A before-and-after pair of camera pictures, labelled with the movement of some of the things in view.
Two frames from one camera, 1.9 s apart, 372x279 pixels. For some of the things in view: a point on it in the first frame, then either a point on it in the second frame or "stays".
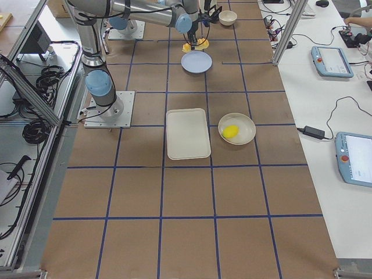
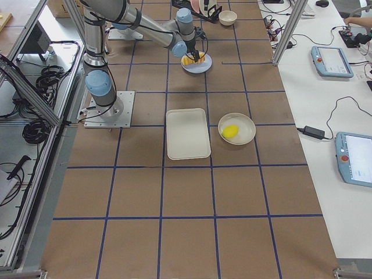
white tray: (187, 134) stays
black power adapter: (312, 132) stays
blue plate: (196, 61) stays
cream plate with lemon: (246, 125) stays
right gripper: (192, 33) -> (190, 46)
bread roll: (201, 43) -> (186, 60)
